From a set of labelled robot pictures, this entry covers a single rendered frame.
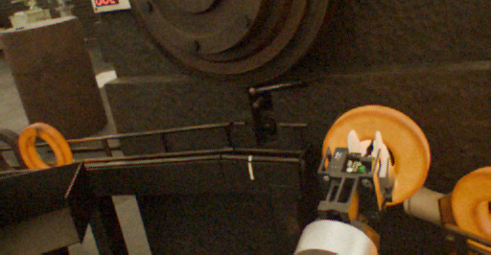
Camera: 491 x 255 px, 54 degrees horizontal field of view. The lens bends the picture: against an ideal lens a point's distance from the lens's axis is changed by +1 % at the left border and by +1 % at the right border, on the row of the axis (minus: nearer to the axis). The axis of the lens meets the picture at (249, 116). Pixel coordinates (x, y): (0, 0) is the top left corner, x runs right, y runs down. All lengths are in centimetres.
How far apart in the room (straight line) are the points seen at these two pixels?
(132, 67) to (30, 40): 242
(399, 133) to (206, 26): 42
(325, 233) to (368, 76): 53
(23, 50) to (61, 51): 25
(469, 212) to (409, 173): 15
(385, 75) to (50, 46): 302
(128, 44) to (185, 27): 43
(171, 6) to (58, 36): 283
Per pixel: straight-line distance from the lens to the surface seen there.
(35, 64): 378
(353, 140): 70
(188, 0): 92
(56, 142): 149
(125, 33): 136
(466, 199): 84
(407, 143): 72
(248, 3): 86
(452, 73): 99
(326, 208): 57
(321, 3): 90
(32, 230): 132
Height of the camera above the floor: 115
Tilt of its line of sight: 19 degrees down
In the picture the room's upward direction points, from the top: 10 degrees counter-clockwise
